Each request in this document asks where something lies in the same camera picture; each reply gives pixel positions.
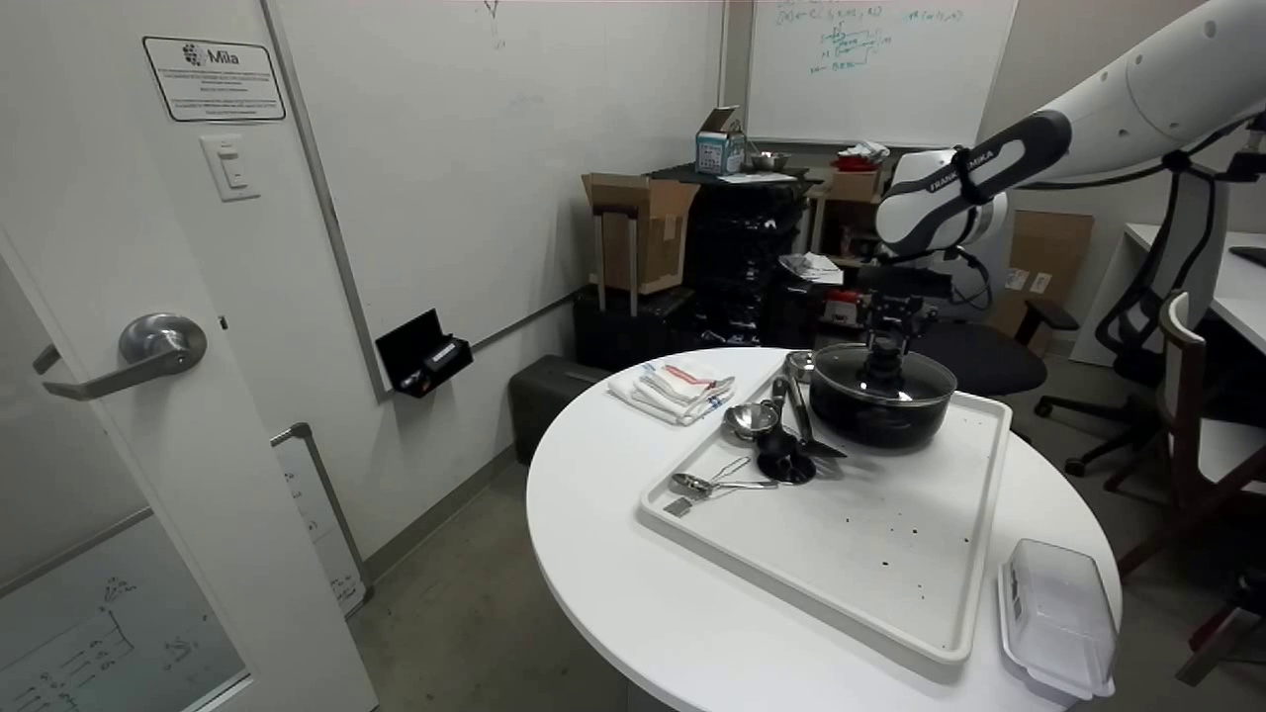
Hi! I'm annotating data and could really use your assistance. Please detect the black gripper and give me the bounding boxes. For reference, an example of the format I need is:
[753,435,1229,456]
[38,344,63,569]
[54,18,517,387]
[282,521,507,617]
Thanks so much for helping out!
[853,258,958,369]

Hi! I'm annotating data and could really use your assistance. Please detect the blue tissue box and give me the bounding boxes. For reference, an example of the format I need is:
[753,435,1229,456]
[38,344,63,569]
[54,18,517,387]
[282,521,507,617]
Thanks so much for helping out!
[692,128,753,183]

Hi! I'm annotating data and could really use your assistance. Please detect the black measuring spoon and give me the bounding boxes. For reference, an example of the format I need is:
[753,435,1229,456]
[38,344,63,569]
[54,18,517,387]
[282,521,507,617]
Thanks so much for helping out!
[753,416,852,490]

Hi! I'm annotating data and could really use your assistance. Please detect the whiteboard with green writing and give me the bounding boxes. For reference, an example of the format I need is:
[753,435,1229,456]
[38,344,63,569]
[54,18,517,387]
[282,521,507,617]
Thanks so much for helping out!
[744,0,1026,150]

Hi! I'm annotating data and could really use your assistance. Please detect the black mesh office chair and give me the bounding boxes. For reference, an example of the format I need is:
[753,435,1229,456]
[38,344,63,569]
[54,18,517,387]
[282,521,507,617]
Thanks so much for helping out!
[1034,166,1229,484]

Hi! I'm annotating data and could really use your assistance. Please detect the folded white cloth red stripe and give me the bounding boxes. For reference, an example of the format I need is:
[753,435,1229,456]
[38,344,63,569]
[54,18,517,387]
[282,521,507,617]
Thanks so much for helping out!
[606,355,738,431]

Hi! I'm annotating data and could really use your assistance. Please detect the white desk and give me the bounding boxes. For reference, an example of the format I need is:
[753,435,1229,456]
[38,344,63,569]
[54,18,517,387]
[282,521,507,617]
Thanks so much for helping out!
[1119,221,1266,361]

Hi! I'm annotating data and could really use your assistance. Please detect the black whiteboard marker holder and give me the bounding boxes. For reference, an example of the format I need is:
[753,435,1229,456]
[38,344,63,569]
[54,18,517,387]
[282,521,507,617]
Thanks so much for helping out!
[373,303,477,405]

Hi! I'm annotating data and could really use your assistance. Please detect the black storage box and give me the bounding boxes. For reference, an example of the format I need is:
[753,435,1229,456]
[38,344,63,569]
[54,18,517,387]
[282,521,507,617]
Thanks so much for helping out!
[507,352,613,467]

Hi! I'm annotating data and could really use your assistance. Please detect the clear plastic food container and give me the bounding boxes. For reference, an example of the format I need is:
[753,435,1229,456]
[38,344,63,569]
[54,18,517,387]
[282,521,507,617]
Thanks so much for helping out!
[991,534,1123,704]

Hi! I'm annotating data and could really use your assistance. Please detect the open brown cardboard box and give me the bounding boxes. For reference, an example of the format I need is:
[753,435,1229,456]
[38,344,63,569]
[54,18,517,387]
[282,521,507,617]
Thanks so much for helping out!
[579,171,704,300]

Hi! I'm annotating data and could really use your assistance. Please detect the black cooking pot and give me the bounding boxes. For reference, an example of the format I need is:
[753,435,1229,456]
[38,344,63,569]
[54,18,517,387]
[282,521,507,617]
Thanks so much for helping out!
[805,377,961,456]

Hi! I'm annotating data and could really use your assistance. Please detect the large white plastic tray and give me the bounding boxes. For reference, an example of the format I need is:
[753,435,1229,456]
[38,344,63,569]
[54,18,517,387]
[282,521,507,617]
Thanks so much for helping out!
[634,382,1016,672]

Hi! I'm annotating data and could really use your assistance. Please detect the black drawer cabinet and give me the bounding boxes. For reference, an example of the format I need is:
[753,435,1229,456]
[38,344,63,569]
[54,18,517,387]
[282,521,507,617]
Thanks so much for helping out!
[650,161,823,352]

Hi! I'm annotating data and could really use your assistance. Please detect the large blank wall whiteboard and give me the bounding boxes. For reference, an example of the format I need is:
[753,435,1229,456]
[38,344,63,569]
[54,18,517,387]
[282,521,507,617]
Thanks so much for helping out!
[258,0,730,398]

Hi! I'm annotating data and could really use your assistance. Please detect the small metal measuring spoons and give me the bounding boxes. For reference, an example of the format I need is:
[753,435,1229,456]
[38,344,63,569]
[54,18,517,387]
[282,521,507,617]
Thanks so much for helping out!
[662,464,766,521]

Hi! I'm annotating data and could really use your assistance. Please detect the silver lever door handle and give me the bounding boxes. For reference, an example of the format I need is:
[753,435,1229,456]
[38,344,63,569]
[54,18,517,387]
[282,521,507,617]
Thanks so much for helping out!
[30,307,212,405]

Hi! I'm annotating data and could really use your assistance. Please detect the white door name sign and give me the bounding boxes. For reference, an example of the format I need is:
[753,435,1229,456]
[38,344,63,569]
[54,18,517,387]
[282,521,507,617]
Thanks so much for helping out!
[140,33,294,128]

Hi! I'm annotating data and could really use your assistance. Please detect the silver metal ladle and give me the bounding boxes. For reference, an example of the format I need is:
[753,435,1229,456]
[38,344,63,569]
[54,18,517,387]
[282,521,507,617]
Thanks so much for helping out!
[720,349,823,444]

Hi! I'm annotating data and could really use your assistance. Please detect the grey office chair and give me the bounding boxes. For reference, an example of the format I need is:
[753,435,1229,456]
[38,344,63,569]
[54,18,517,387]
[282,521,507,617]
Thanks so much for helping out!
[904,192,1085,405]

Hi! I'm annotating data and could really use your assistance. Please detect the glass pot lid black knob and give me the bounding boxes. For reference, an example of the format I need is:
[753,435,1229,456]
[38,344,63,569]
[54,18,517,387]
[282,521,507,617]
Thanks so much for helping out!
[805,344,961,416]

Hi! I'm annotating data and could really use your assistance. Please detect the white door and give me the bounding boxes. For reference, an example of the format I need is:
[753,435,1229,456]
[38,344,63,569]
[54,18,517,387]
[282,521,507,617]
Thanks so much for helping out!
[0,0,385,712]

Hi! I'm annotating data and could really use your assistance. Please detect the white light switch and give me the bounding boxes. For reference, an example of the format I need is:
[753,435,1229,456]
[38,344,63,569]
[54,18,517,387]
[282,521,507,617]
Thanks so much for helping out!
[199,129,266,204]

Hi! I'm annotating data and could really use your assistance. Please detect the wooden shelf unit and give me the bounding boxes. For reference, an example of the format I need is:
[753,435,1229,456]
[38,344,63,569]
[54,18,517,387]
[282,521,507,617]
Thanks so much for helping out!
[799,153,902,339]

